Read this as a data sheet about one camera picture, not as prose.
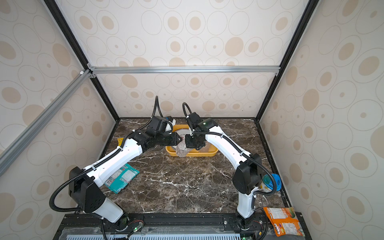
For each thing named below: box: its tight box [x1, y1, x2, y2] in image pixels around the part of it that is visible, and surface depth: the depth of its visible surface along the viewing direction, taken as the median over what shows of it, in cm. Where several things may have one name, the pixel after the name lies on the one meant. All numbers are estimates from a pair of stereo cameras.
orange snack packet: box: [263, 207, 306, 237], surface depth 74 cm
